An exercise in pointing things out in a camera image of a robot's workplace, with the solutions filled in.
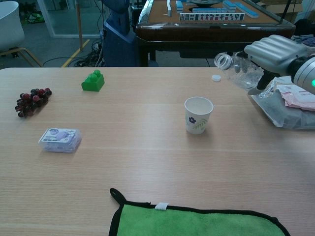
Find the clear box with purple label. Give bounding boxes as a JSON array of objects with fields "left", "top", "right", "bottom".
[{"left": 37, "top": 127, "right": 82, "bottom": 154}]

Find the blue machine base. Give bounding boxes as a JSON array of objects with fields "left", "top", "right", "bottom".
[{"left": 100, "top": 0, "right": 148, "bottom": 67}]

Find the black bag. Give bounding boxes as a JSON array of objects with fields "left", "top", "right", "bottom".
[{"left": 292, "top": 19, "right": 315, "bottom": 37}]

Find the pink wet wipes pack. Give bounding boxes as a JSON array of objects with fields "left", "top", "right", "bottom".
[{"left": 275, "top": 76, "right": 315, "bottom": 111}]

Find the green cloth with black trim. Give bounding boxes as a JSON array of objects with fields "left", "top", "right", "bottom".
[{"left": 108, "top": 188, "right": 291, "bottom": 236}]

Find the green toy building block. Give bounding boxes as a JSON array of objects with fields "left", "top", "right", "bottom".
[{"left": 81, "top": 69, "right": 105, "bottom": 92}]

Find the white paper cup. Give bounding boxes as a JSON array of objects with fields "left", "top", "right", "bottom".
[{"left": 184, "top": 96, "right": 214, "bottom": 135}]

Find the black cable bundle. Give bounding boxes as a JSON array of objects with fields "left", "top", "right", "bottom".
[{"left": 43, "top": 38, "right": 107, "bottom": 67}]

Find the grey zip bag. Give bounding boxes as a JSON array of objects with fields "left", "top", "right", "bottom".
[{"left": 247, "top": 81, "right": 315, "bottom": 130}]

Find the transparent plastic bottle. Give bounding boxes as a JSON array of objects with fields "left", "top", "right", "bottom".
[{"left": 214, "top": 51, "right": 264, "bottom": 89}]

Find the dark red grape bunch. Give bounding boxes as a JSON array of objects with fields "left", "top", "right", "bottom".
[{"left": 14, "top": 88, "right": 53, "bottom": 118}]

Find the face-up mahjong tile row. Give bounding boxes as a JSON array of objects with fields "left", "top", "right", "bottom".
[{"left": 179, "top": 12, "right": 246, "bottom": 22}]

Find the black tripod stand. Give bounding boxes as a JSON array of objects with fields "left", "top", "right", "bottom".
[{"left": 279, "top": 0, "right": 291, "bottom": 25}]

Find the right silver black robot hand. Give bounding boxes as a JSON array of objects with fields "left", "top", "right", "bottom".
[{"left": 233, "top": 34, "right": 312, "bottom": 90}]

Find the wooden post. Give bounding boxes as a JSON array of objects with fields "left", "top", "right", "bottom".
[{"left": 75, "top": 0, "right": 83, "bottom": 52}]

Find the chair with wooden legs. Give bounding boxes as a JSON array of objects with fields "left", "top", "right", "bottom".
[{"left": 0, "top": 0, "right": 44, "bottom": 67}]

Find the brown mahjong table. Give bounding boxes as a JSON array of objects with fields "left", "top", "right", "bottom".
[{"left": 135, "top": 0, "right": 296, "bottom": 67}]

